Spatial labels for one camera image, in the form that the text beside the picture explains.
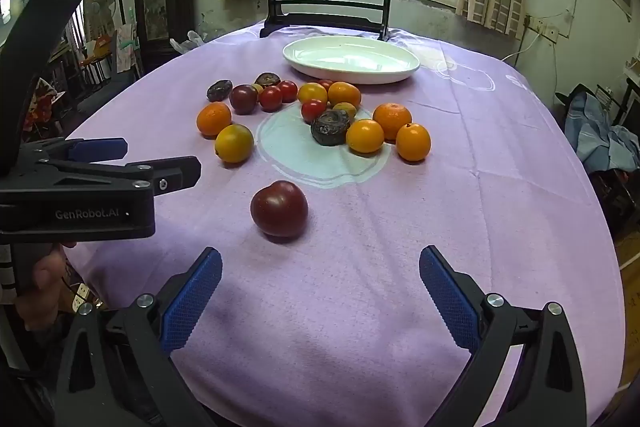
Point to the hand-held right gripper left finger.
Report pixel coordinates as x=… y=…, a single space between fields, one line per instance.
x=192 y=302

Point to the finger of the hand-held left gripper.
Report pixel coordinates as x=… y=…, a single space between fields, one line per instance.
x=97 y=149
x=177 y=172

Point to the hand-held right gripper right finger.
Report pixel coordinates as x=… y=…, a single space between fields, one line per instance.
x=447 y=302

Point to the large dark red plum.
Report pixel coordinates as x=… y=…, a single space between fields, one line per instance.
x=279 y=209

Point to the red cherry tomato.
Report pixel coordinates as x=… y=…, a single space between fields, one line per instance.
x=313 y=110
x=270 y=99
x=288 y=91
x=325 y=84

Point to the dark wrinkled dried fruit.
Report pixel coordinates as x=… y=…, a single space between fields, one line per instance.
x=330 y=127
x=267 y=80

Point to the yellow-orange smooth fruit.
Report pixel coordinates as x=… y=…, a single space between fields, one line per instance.
x=312 y=93
x=234 y=143

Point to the smooth orange fruit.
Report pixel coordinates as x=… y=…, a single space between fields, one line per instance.
x=365 y=136
x=413 y=142
x=344 y=94

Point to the white oval plate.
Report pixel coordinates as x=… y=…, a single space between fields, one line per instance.
x=350 y=57

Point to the person's left hand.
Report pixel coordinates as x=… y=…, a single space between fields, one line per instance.
x=47 y=274

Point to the dark purple fruit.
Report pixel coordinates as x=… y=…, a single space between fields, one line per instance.
x=220 y=90

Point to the purple tablecloth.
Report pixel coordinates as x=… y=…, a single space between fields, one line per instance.
x=380 y=217

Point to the white plastic bag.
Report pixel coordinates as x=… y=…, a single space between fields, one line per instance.
x=187 y=42

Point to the white standing fan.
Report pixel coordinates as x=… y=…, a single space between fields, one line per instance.
x=102 y=2

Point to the blue cloth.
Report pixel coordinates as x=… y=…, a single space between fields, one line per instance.
x=595 y=127

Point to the black chair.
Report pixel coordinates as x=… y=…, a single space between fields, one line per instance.
x=622 y=104

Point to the white wall power outlet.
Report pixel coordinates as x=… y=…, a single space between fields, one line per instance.
x=547 y=29

